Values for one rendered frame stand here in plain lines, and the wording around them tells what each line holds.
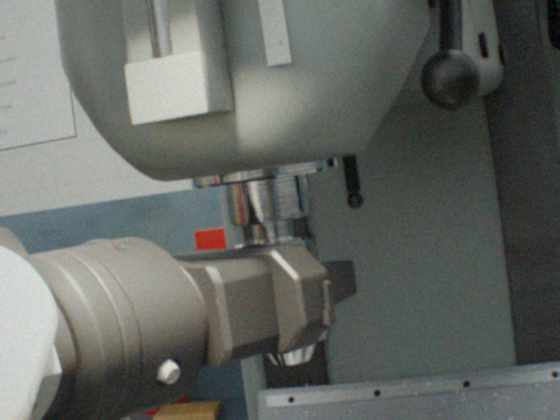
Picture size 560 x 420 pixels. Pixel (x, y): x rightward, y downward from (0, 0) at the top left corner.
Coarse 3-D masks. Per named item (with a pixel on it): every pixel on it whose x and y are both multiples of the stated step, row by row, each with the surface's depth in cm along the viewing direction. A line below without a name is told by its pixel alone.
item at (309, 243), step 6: (294, 234) 65; (300, 234) 65; (306, 234) 64; (312, 234) 64; (252, 240) 65; (276, 240) 63; (282, 240) 62; (288, 240) 62; (294, 240) 62; (300, 240) 63; (306, 240) 63; (312, 240) 63; (240, 246) 63; (246, 246) 63; (306, 246) 63; (312, 246) 63; (312, 252) 63
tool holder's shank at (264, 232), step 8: (256, 224) 63; (264, 224) 63; (272, 224) 63; (280, 224) 63; (288, 224) 64; (256, 232) 64; (264, 232) 63; (272, 232) 63; (280, 232) 63; (288, 232) 64; (256, 240) 64; (264, 240) 63; (272, 240) 63
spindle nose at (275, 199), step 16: (304, 176) 63; (240, 192) 62; (256, 192) 62; (272, 192) 62; (288, 192) 62; (304, 192) 63; (240, 208) 62; (256, 208) 62; (272, 208) 62; (288, 208) 62; (304, 208) 63; (240, 224) 63
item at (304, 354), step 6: (306, 348) 63; (312, 348) 64; (270, 354) 64; (276, 354) 63; (282, 354) 63; (288, 354) 63; (294, 354) 63; (300, 354) 63; (306, 354) 64; (312, 354) 65; (276, 360) 64; (282, 360) 64; (288, 360) 63; (294, 360) 64; (300, 360) 64; (306, 360) 64
